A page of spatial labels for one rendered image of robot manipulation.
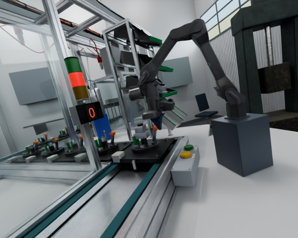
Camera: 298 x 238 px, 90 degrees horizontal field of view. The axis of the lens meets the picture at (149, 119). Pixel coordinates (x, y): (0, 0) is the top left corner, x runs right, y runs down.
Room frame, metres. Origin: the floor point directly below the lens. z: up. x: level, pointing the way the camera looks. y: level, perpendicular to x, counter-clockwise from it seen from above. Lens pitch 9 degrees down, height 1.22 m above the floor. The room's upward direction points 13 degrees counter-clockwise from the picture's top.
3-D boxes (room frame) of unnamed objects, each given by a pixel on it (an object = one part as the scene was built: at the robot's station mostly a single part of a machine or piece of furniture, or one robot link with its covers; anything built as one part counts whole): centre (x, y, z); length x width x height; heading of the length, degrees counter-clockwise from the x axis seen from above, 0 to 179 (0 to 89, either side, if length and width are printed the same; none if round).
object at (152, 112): (0.68, -0.04, 1.17); 0.19 x 0.06 x 0.08; 154
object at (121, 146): (0.83, 0.28, 1.01); 0.24 x 0.24 x 0.13; 64
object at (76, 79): (0.60, 0.24, 1.33); 0.05 x 0.05 x 0.05
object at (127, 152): (0.72, 0.05, 0.96); 0.24 x 0.24 x 0.02; 64
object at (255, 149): (0.57, -0.34, 0.96); 0.14 x 0.14 x 0.20; 12
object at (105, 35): (1.10, 0.00, 1.26); 0.36 x 0.21 x 0.80; 154
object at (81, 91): (0.60, 0.24, 1.28); 0.05 x 0.05 x 0.05
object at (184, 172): (0.55, -0.11, 0.93); 0.21 x 0.07 x 0.06; 154
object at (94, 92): (1.61, 0.51, 1.32); 0.14 x 0.14 x 0.38
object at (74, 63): (0.60, 0.24, 1.38); 0.05 x 0.05 x 0.05
